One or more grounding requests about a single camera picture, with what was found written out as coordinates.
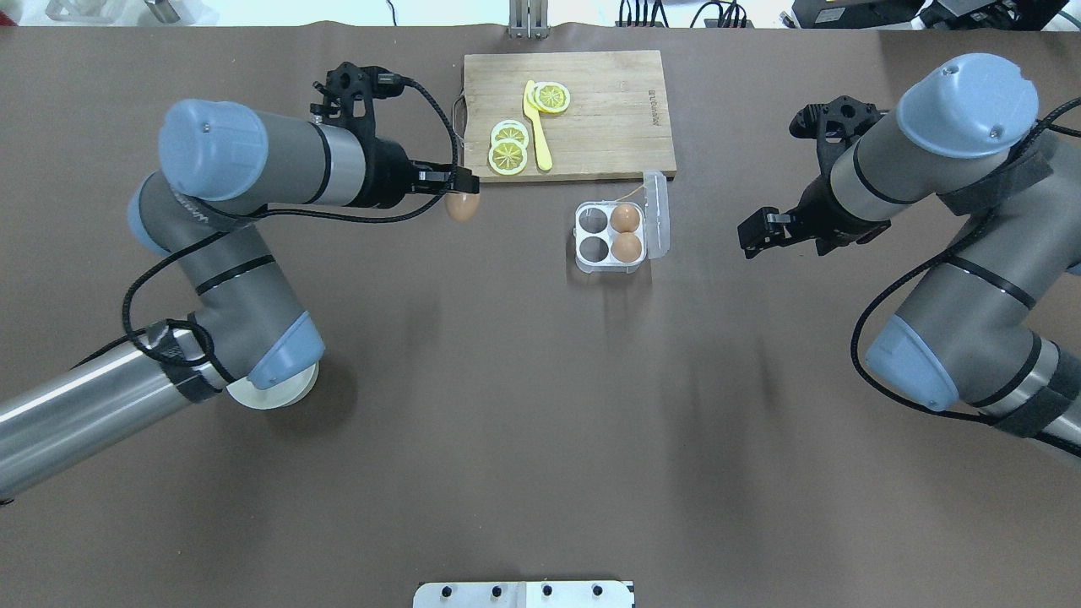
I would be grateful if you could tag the lemon slice single front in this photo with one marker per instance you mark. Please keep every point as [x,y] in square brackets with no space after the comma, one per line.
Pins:
[550,97]

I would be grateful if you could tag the lemon slice top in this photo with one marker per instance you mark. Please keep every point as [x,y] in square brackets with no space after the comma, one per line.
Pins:
[508,157]

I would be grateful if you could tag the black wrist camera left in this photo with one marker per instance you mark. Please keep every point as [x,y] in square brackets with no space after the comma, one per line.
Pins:
[348,94]

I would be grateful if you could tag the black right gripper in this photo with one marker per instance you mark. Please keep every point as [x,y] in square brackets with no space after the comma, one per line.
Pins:
[817,221]

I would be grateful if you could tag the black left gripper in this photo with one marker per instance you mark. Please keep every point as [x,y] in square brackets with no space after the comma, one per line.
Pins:
[386,176]

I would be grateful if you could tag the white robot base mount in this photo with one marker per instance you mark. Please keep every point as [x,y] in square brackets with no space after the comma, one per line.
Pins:
[537,593]

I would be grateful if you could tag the clear plastic egg box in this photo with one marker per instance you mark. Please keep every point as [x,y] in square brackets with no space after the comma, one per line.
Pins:
[592,232]

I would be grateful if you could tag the white ceramic bowl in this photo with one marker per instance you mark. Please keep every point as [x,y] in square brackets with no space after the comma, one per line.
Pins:
[289,392]

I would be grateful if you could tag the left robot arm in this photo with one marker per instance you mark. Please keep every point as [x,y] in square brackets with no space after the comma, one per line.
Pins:
[217,307]

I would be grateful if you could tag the brown egg in box front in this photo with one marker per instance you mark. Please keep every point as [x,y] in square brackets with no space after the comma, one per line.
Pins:
[626,248]

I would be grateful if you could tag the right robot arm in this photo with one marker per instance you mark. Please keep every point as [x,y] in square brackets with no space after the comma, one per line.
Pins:
[948,338]

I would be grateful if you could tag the lemon slice middle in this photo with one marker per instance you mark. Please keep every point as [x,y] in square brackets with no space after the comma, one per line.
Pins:
[510,130]

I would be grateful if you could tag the aluminium frame post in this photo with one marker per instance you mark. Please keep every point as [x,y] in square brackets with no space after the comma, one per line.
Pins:
[528,19]

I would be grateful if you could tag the bamboo cutting board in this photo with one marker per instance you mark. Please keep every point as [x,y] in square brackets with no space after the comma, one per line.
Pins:
[617,126]

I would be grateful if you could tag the brown egg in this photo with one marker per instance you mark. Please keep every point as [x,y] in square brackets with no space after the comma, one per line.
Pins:
[626,248]
[461,207]
[625,218]

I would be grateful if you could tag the yellow plastic knife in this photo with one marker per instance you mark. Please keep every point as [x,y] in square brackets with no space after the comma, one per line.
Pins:
[543,157]

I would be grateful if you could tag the lemon slice under front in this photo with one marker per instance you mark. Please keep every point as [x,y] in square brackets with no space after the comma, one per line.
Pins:
[530,106]

